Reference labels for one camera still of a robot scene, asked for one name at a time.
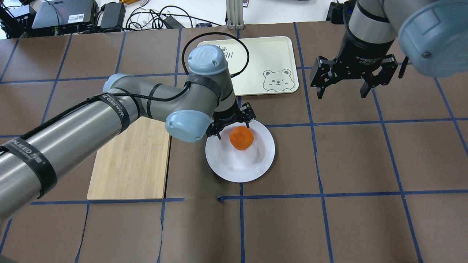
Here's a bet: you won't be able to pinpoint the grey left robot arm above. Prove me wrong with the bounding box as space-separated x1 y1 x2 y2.
0 45 256 224

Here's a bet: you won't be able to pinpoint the orange fruit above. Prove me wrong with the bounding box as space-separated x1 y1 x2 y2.
229 126 254 151

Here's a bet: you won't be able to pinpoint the black power adapter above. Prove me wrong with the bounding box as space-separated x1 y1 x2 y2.
163 16 185 29

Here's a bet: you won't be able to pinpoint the aluminium frame post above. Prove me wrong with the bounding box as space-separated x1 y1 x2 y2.
226 0 245 30

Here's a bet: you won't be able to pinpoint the black power brick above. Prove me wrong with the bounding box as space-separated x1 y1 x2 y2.
99 2 125 28

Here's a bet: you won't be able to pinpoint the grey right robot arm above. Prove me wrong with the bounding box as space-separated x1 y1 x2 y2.
310 0 468 99

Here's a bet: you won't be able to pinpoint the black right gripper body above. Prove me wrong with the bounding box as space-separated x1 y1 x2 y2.
331 37 390 82

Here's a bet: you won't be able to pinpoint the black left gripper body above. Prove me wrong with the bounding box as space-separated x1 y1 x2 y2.
211 99 240 130

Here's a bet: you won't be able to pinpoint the cream bear tray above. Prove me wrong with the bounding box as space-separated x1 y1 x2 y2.
198 36 299 96

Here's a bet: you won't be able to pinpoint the bamboo cutting board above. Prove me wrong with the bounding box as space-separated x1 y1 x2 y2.
87 118 170 201

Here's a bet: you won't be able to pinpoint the black adapter right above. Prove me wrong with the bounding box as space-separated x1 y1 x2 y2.
325 2 348 25

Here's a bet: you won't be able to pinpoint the black tangled cables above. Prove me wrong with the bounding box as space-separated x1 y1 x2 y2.
126 5 223 31

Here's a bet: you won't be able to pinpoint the black laptop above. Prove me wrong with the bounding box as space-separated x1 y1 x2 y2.
32 0 98 34

